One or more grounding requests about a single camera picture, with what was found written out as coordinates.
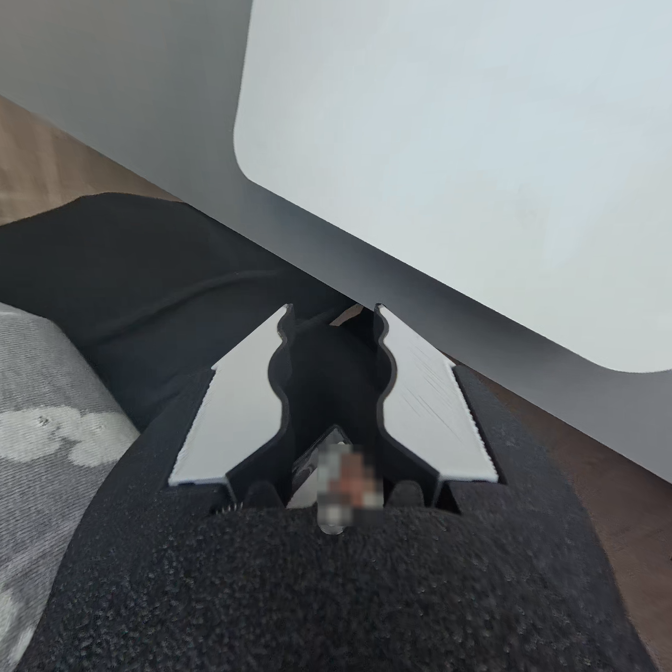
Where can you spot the white rounded board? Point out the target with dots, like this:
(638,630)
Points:
(446,157)

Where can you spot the grey desk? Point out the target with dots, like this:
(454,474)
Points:
(131,78)

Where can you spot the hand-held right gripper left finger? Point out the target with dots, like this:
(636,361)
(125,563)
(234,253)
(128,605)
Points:
(231,409)

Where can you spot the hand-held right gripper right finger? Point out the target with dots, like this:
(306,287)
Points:
(435,409)

